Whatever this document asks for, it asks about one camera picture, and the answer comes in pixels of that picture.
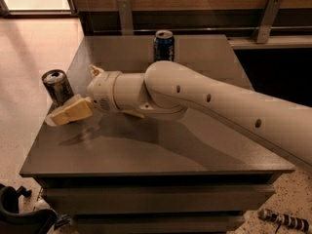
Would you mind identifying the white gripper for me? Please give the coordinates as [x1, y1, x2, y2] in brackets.
[45, 64, 121, 127]

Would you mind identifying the silver redbull can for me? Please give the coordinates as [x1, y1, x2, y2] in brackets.
[42, 69, 74, 107]

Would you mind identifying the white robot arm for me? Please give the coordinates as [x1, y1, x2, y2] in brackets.
[46, 60, 312, 172]

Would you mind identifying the blue pepsi can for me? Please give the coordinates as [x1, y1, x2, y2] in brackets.
[153, 30, 175, 61]

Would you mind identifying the grey drawer cabinet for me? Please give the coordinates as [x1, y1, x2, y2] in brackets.
[19, 33, 296, 234]

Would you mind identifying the left metal bracket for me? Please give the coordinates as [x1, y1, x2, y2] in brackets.
[117, 0, 134, 35]

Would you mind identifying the metal bracket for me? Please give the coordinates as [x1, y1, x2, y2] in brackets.
[117, 0, 134, 35]
[253, 0, 283, 44]

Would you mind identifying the right metal bracket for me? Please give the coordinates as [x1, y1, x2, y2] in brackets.
[253, 0, 283, 44]

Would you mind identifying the black white striped cable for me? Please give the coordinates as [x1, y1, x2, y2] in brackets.
[257, 208, 312, 234]

